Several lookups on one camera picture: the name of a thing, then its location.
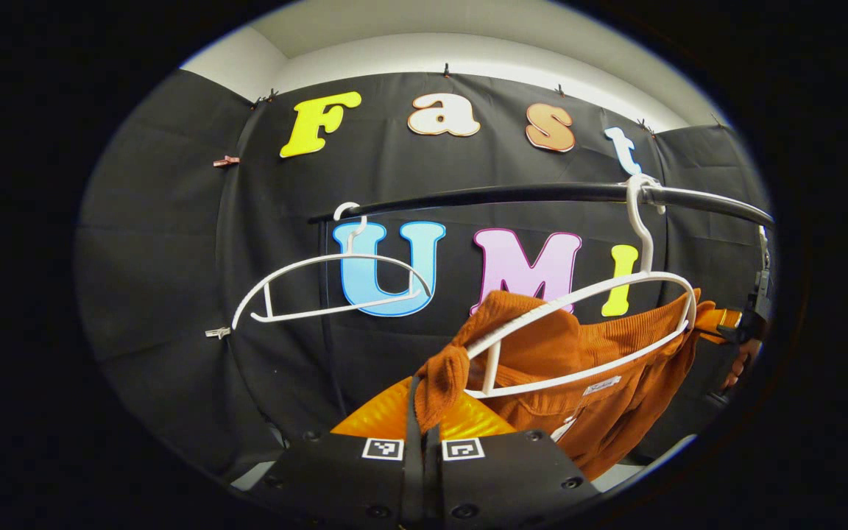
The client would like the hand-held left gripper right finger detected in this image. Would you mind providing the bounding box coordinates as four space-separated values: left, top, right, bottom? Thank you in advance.
424 390 601 530

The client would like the white plastic clothes hanger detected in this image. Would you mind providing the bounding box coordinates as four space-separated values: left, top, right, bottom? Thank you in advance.
464 174 699 400
231 202 434 331

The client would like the orange corduroy shirt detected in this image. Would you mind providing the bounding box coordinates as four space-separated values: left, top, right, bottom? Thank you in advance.
415 289 719 481

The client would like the black clothes rack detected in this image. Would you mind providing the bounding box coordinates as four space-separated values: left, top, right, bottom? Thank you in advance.
308 182 774 420

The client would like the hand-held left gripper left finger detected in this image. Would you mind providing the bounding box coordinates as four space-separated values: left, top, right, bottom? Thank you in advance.
262 375 426 530

